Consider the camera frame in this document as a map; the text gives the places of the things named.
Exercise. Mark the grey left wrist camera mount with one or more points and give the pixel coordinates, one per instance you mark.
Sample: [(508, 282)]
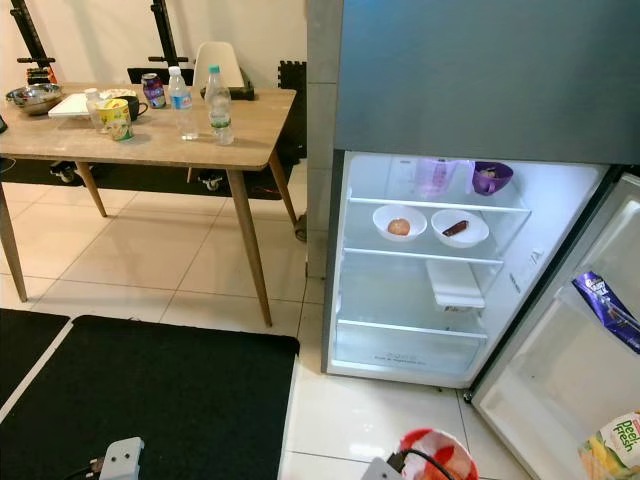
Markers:
[(122, 462)]

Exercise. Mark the black floor mat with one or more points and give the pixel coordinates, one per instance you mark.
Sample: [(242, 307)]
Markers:
[(160, 400), (25, 360)]

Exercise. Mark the green juice carton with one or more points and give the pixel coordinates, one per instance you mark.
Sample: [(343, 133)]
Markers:
[(615, 450)]

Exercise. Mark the small clear jar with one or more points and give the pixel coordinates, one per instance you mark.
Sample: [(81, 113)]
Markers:
[(95, 110)]

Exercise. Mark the purple cup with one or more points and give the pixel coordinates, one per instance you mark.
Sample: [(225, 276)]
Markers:
[(492, 178)]

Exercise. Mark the white plastic chair wooden legs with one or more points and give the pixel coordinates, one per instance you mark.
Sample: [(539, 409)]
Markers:
[(218, 62)]

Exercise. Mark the red apple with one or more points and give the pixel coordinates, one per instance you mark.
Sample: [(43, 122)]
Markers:
[(399, 227)]

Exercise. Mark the purple Cadbury chocolate bar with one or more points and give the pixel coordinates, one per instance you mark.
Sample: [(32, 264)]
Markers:
[(610, 305)]

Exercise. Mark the black rubber mat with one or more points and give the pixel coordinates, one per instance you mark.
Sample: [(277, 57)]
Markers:
[(150, 178)]

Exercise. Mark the red bowl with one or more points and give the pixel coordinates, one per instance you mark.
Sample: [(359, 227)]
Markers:
[(445, 440)]

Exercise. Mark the steel bowl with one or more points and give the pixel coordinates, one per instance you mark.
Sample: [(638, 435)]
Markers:
[(32, 100)]

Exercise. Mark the white tray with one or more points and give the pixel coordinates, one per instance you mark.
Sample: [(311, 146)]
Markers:
[(70, 106)]

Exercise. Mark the pink measuring jug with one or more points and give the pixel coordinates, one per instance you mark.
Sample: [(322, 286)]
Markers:
[(438, 177)]

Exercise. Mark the black mug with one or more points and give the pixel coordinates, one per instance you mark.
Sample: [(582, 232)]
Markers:
[(139, 107)]

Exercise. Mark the water bottle green cap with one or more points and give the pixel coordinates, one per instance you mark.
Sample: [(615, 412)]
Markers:
[(220, 108)]

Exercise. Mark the orange black device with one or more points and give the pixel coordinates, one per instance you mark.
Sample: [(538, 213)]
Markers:
[(40, 72)]

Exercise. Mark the black stand pole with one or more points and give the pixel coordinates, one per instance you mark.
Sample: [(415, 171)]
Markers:
[(165, 30), (28, 25)]

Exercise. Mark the light wooden table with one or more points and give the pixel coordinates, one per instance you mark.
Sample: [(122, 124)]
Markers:
[(60, 145)]

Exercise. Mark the grey fridge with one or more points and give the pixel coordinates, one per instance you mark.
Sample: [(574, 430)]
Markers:
[(480, 80)]

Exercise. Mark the yellow green paper cup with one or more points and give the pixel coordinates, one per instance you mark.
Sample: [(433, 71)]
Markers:
[(116, 122)]

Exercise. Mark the black foam panel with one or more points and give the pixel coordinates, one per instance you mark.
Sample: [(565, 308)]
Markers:
[(292, 75)]

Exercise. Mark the purple drink can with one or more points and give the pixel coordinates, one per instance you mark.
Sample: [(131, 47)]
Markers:
[(153, 90)]

